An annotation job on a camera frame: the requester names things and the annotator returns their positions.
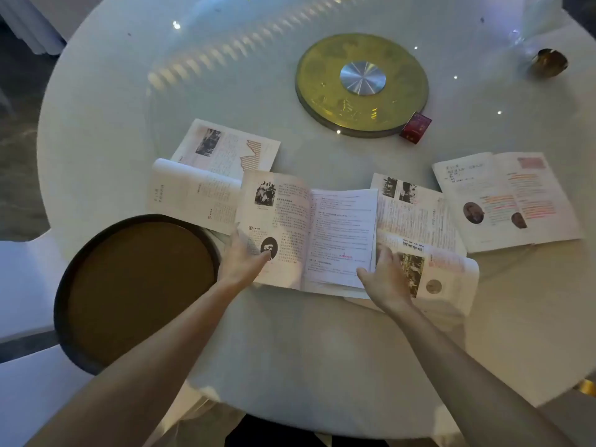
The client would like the person's right hand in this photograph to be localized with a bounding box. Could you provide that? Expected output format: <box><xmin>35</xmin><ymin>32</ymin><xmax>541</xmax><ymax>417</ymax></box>
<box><xmin>356</xmin><ymin>245</ymin><xmax>415</xmax><ymax>315</ymax></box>

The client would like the person's left hand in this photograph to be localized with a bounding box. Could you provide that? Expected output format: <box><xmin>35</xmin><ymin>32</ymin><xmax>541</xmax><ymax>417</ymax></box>
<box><xmin>217</xmin><ymin>225</ymin><xmax>273</xmax><ymax>294</ymax></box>

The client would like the warship cover book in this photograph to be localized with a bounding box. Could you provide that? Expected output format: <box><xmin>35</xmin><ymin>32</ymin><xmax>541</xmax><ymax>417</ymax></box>
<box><xmin>234</xmin><ymin>169</ymin><xmax>379</xmax><ymax>299</ymax></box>

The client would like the red and gold cover book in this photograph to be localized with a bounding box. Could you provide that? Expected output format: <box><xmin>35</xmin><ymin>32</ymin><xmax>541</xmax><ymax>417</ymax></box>
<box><xmin>370</xmin><ymin>173</ymin><xmax>481</xmax><ymax>320</ymax></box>

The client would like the book with chart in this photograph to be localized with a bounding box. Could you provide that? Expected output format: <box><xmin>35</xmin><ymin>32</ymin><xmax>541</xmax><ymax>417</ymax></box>
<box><xmin>148</xmin><ymin>118</ymin><xmax>282</xmax><ymax>236</ymax></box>

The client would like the dark round tray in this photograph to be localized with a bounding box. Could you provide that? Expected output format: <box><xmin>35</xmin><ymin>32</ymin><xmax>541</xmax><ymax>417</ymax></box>
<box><xmin>53</xmin><ymin>214</ymin><xmax>222</xmax><ymax>376</ymax></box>

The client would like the horse cover book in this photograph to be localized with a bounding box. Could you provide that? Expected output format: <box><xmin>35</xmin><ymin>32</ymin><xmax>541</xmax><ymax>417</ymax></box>
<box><xmin>431</xmin><ymin>151</ymin><xmax>584</xmax><ymax>255</ymax></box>

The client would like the small red box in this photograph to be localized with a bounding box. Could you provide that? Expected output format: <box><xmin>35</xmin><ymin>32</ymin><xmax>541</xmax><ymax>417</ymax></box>
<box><xmin>399</xmin><ymin>111</ymin><xmax>433</xmax><ymax>145</ymax></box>

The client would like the person's left forearm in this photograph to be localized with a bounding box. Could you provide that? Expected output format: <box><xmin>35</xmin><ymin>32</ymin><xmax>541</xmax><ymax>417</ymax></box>
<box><xmin>25</xmin><ymin>279</ymin><xmax>255</xmax><ymax>447</ymax></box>

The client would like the person's right forearm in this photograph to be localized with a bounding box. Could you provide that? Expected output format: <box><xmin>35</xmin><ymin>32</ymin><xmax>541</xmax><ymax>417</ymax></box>
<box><xmin>389</xmin><ymin>300</ymin><xmax>576</xmax><ymax>447</ymax></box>

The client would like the person's dark clothing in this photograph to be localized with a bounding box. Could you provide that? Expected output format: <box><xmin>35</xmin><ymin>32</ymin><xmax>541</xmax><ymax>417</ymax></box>
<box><xmin>225</xmin><ymin>413</ymin><xmax>390</xmax><ymax>447</ymax></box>

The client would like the white round table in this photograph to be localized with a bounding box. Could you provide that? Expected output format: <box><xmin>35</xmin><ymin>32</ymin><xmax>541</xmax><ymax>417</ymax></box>
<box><xmin>36</xmin><ymin>0</ymin><xmax>596</xmax><ymax>441</ymax></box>

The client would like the gold turntable base disc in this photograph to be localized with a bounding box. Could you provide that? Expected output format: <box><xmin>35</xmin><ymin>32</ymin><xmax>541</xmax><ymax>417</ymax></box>
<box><xmin>294</xmin><ymin>33</ymin><xmax>430</xmax><ymax>139</ymax></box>

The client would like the round glass turntable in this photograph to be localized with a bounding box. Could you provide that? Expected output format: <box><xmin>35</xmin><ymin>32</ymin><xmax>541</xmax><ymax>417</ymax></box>
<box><xmin>143</xmin><ymin>0</ymin><xmax>580</xmax><ymax>294</ymax></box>

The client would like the gold ashtray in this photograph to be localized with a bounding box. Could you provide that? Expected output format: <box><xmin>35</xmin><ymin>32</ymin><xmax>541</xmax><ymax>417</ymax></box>
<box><xmin>530</xmin><ymin>47</ymin><xmax>569</xmax><ymax>79</ymax></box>

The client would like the clear glass tissue holder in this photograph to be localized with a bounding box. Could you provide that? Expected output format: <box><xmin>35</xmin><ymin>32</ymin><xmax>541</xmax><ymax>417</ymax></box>
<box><xmin>507</xmin><ymin>0</ymin><xmax>567</xmax><ymax>46</ymax></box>

